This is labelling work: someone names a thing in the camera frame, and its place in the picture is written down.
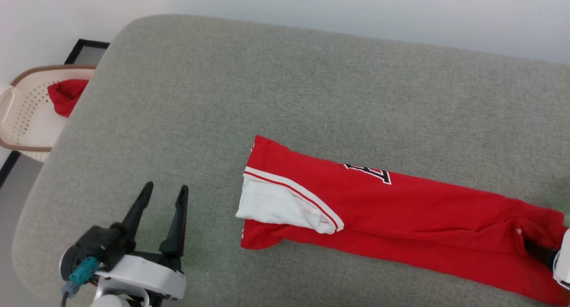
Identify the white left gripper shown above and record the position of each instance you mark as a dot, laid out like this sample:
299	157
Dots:
147	273

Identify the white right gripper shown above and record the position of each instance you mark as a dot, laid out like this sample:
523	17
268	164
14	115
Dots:
564	262

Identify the red and white jersey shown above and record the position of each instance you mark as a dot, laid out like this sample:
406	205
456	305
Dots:
401	218

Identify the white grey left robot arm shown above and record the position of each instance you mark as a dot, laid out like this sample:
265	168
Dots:
111	301

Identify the red cloth in basket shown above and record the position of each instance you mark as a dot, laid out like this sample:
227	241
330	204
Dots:
66	95

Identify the cream laundry basket brown rim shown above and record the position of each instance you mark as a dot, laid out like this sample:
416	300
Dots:
26	120

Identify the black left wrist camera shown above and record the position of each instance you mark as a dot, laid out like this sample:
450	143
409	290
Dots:
102	247

